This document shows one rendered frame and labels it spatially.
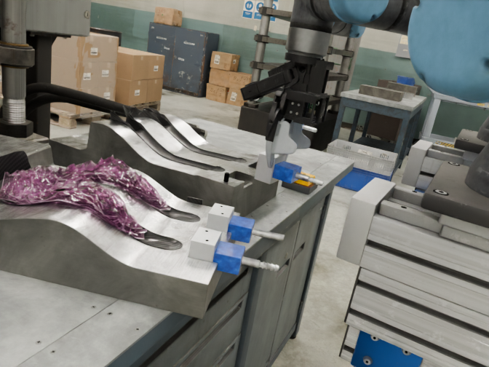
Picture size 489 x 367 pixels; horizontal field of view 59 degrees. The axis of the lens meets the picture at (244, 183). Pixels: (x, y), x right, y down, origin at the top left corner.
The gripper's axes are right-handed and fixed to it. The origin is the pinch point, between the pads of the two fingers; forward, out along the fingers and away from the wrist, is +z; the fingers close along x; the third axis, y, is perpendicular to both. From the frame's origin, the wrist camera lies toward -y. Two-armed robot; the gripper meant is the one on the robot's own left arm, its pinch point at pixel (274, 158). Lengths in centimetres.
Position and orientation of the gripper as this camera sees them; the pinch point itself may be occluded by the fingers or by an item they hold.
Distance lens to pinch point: 85.8
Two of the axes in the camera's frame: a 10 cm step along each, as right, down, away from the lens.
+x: 5.0, -2.0, 8.4
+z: -1.6, 9.4, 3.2
